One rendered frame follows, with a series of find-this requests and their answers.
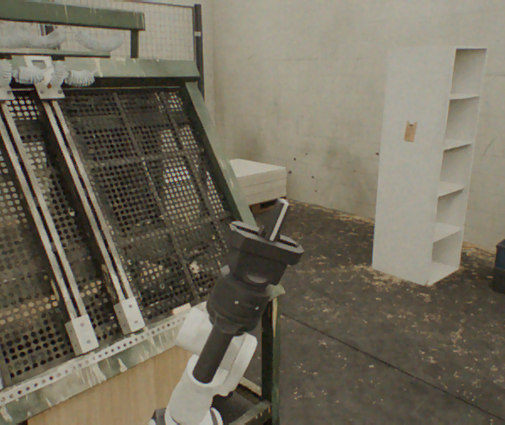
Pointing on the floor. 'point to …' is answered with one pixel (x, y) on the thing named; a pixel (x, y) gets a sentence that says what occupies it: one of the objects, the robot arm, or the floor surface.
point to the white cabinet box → (427, 159)
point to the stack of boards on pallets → (260, 183)
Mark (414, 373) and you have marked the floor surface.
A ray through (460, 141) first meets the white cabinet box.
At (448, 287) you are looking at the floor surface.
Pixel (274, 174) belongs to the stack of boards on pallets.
